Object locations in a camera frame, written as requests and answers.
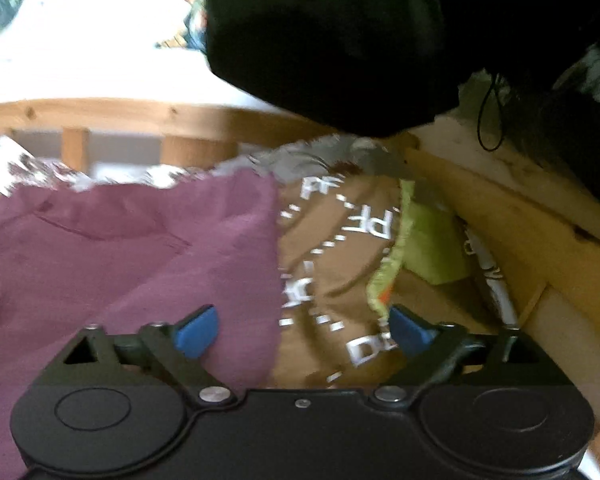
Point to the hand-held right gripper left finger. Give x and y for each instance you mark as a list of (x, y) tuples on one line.
[(197, 334)]

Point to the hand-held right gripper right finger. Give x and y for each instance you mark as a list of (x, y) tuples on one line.
[(409, 334)]

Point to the purple garment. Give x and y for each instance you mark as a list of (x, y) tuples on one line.
[(105, 260)]

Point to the green cloth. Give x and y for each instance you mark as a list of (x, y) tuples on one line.
[(430, 240)]

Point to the white printed cloth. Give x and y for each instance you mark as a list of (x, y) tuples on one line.
[(495, 280)]

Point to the brown printed blanket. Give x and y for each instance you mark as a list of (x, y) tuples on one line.
[(330, 270)]

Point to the grey cloth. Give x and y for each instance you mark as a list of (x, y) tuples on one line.
[(290, 160)]

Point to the white floral cloth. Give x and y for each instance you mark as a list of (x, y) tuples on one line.
[(55, 170)]

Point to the colourful printed cloth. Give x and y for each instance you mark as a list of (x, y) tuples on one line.
[(192, 35)]

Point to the white mattress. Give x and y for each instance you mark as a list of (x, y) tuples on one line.
[(80, 50)]

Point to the wooden bed frame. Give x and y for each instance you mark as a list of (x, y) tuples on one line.
[(530, 220)]

